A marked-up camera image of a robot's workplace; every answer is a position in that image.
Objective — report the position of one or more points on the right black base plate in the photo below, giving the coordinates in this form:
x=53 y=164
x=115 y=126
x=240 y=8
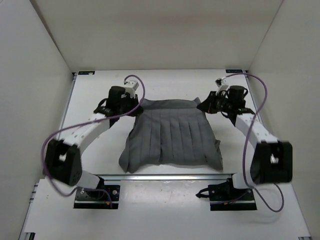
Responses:
x=224 y=197

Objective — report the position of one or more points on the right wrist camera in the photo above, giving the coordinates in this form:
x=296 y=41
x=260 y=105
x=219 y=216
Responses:
x=221 y=84

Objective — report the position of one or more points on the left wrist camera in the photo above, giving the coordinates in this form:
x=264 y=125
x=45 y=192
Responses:
x=130 y=87

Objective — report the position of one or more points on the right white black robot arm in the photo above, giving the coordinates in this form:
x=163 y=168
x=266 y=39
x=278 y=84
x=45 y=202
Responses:
x=272 y=161

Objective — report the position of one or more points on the left blue table label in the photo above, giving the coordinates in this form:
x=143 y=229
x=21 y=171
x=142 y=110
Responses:
x=85 y=73

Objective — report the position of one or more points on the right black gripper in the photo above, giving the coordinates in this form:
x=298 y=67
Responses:
x=209 y=106

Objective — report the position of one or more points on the grey pleated skirt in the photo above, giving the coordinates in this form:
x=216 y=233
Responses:
x=171 y=132

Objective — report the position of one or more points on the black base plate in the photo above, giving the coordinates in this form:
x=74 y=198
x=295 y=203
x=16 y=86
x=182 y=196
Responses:
x=98 y=200
x=224 y=197

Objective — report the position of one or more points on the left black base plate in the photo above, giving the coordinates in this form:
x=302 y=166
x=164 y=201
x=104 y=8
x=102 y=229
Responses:
x=98 y=200

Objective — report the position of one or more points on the blue table label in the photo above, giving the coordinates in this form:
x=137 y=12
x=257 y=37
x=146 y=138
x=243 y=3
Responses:
x=85 y=73
x=233 y=71

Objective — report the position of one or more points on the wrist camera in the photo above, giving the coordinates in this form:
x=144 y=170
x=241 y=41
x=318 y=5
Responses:
x=221 y=84
x=130 y=87

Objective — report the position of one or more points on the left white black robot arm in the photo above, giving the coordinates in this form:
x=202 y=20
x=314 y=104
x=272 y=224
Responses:
x=63 y=157

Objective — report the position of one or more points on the right blue table label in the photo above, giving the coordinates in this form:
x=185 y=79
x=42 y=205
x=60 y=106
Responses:
x=233 y=71

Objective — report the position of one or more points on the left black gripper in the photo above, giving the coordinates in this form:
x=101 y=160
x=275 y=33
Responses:
x=135 y=111

